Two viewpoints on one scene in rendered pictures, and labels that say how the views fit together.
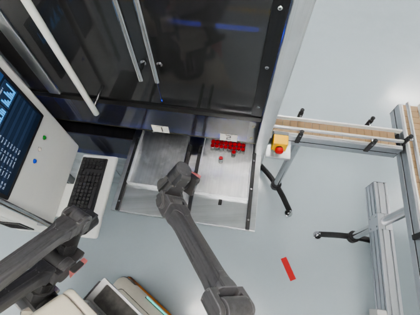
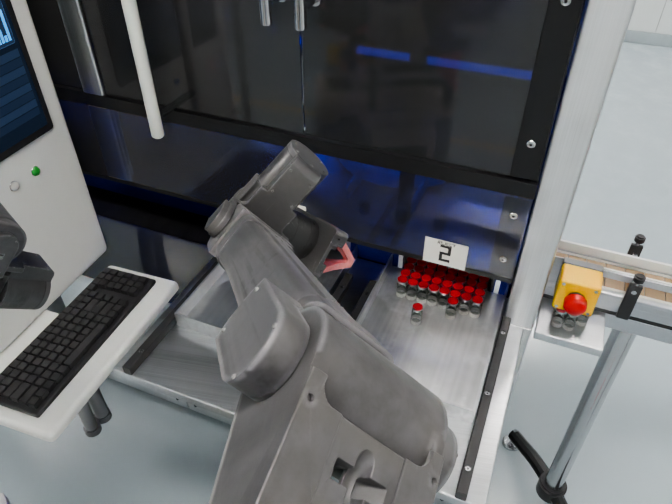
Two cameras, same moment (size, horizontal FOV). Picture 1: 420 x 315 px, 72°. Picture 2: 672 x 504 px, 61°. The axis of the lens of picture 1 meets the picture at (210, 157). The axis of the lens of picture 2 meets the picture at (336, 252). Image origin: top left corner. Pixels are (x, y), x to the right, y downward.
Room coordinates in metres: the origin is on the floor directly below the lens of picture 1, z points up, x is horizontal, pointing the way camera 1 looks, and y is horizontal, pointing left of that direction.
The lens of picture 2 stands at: (-0.17, -0.07, 1.74)
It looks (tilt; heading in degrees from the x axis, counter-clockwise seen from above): 40 degrees down; 12
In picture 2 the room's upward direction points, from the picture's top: straight up
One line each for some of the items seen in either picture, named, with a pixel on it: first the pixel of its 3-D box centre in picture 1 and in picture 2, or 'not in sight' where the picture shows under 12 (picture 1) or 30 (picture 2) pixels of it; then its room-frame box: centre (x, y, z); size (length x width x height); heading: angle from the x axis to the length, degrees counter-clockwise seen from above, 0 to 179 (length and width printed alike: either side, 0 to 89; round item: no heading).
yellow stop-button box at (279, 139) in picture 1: (279, 141); (577, 287); (0.70, -0.34, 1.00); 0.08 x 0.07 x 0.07; 170
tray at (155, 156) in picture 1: (160, 156); (272, 283); (0.69, 0.26, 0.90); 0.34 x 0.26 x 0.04; 170
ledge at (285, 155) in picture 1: (278, 147); (570, 320); (0.74, -0.37, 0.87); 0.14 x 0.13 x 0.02; 170
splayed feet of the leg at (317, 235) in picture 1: (350, 238); not in sight; (0.40, -1.01, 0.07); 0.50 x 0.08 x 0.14; 80
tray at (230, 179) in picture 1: (225, 164); (426, 328); (0.63, -0.08, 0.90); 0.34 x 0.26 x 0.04; 170
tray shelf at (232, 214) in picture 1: (190, 175); (333, 337); (0.59, 0.10, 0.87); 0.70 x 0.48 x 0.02; 80
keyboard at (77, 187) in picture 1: (84, 191); (76, 331); (0.54, 0.66, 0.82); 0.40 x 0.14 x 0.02; 173
